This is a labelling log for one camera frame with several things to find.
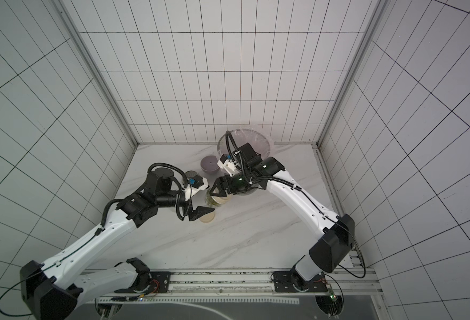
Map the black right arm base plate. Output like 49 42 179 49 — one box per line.
270 271 328 293

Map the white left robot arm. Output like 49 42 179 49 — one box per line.
20 163 213 319

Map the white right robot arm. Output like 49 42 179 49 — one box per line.
209 131 360 291

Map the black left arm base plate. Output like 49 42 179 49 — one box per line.
115 272 171 295

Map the purple round lid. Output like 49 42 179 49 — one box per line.
200 155 220 175

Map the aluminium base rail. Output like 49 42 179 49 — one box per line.
79 269 384 304

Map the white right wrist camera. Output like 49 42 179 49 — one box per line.
217 155 239 177

